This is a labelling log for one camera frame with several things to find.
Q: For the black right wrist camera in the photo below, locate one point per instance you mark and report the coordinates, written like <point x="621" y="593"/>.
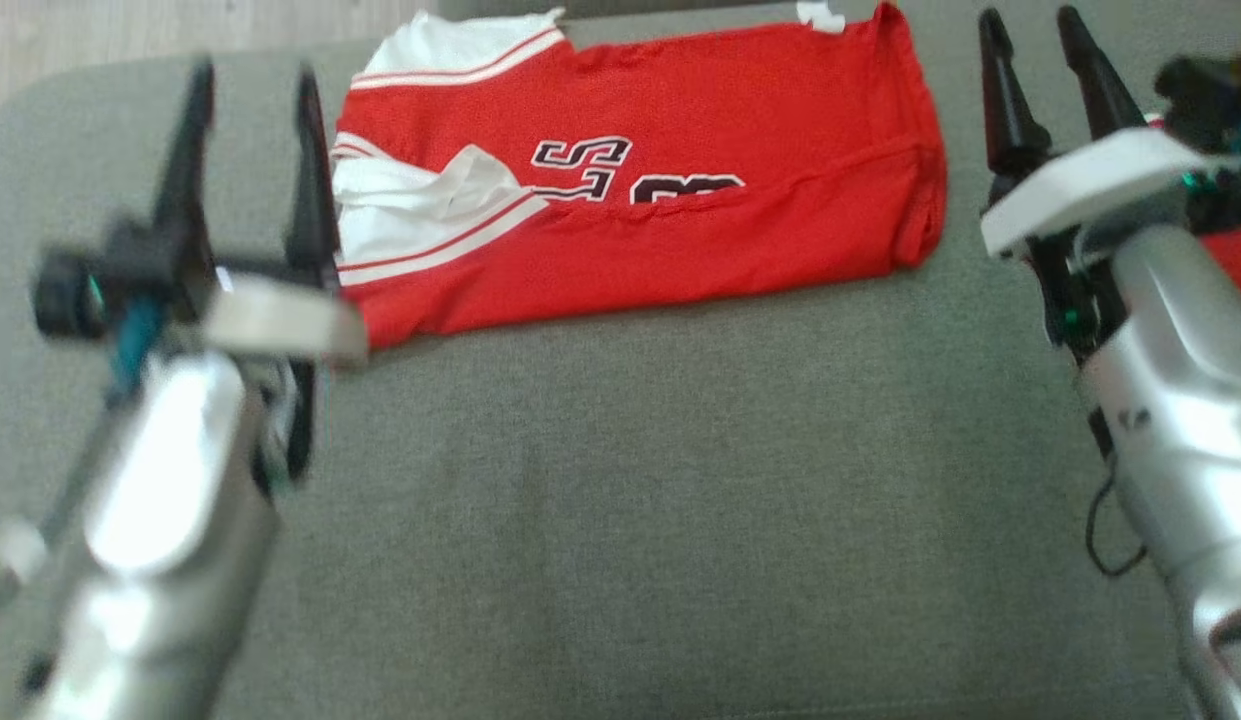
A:
<point x="1210" y="95"/>

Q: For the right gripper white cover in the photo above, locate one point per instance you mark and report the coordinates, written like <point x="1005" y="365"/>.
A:
<point x="1090" y="190"/>

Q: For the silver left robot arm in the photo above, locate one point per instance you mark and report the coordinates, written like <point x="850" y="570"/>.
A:
<point x="150" y="520"/>

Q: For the grey fabric sofa seat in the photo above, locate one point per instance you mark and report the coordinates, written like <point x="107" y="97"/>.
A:
<point x="680" y="500"/>

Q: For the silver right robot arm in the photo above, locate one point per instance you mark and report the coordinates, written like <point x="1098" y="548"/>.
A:
<point x="1180" y="400"/>

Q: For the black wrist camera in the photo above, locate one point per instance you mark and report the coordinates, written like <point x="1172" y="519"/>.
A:
<point x="90" y="285"/>
<point x="1210" y="95"/>

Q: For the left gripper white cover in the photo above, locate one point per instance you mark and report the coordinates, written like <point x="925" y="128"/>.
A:
<point x="290" y="320"/>

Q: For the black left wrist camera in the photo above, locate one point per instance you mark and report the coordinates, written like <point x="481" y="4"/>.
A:
<point x="90" y="285"/>

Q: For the red and white basketball jersey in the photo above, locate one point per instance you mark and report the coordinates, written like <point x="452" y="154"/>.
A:
<point x="730" y="250"/>

